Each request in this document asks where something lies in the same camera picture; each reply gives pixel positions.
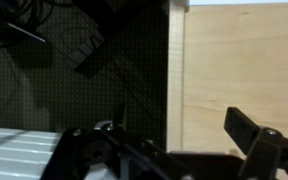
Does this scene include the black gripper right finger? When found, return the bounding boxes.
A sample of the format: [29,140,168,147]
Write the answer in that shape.
[223,106,288,180]

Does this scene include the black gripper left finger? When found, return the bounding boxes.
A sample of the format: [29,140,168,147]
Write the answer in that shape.
[39,106,200,180]

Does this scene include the wooden drawer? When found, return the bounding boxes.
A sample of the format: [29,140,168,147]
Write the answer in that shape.
[165,0,189,153]

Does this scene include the wooden drawer cabinet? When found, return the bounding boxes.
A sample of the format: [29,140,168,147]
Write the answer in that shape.
[182,2,288,159]

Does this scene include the white wall radiator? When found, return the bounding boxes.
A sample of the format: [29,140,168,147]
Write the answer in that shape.
[0,125,67,180]

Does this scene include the black floor cables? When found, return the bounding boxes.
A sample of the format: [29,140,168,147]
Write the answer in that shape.
[0,0,53,48]

